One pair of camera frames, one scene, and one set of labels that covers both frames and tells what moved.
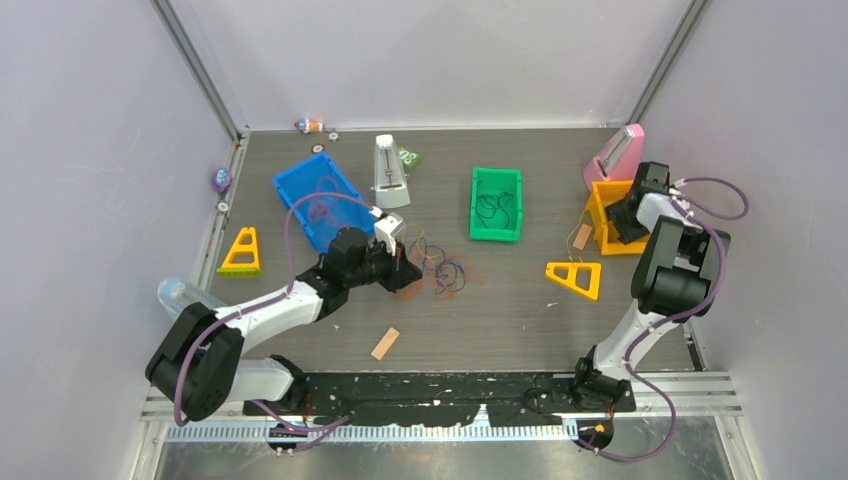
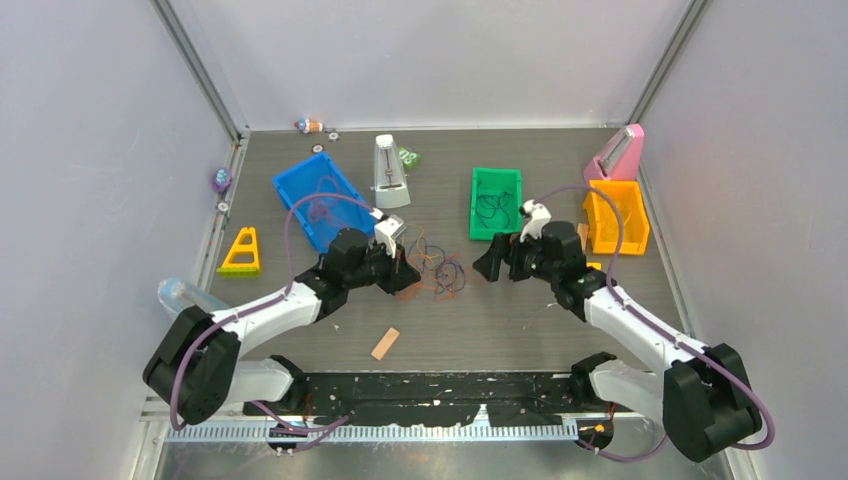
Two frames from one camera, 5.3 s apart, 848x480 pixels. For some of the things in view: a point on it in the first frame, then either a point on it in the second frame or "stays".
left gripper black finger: [403, 271] stays
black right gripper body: [627, 228] → [529, 260]
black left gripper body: [377, 267] stays
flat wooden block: [385, 344] stays
